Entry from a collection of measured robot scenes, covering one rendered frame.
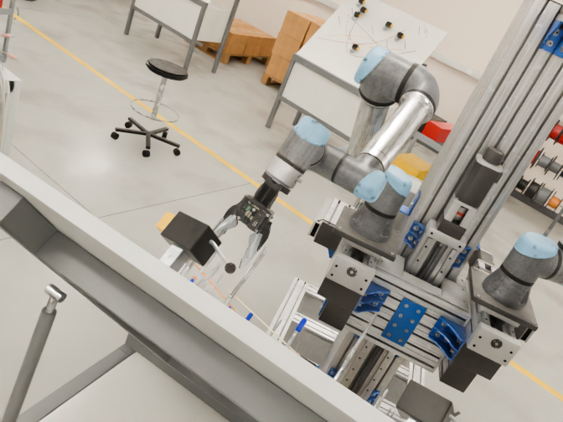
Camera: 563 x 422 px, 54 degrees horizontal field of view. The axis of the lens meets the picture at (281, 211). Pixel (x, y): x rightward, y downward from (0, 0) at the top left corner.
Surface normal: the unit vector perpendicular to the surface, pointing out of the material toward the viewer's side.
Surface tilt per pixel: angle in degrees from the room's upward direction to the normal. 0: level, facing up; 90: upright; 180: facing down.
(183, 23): 90
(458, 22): 90
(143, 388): 0
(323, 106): 90
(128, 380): 0
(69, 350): 0
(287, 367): 44
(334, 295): 90
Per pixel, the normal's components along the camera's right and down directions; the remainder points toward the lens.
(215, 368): -0.04, -0.43
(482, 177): -0.26, 0.35
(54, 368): 0.36, -0.83
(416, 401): -0.29, -0.57
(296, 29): -0.54, 0.18
